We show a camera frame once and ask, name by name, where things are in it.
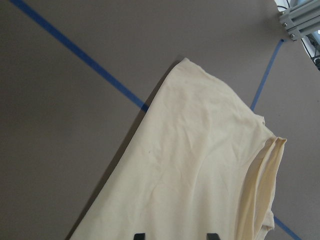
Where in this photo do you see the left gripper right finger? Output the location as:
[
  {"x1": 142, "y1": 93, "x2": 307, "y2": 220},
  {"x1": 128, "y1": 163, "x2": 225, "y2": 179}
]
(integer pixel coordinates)
[{"x1": 206, "y1": 233, "x2": 220, "y2": 240}]

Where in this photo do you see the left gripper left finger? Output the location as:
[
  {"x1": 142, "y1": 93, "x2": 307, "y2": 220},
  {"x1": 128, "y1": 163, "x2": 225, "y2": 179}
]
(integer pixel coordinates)
[{"x1": 133, "y1": 233, "x2": 146, "y2": 240}]

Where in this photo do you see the beige long-sleeve printed shirt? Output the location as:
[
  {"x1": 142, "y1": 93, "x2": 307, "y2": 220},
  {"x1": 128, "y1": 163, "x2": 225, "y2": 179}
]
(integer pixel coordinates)
[{"x1": 71, "y1": 58, "x2": 286, "y2": 240}]

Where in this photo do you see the grey aluminium camera post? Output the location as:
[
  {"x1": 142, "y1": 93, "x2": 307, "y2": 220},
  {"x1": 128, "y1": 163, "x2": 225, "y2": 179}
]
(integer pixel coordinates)
[{"x1": 275, "y1": 0, "x2": 320, "y2": 44}]

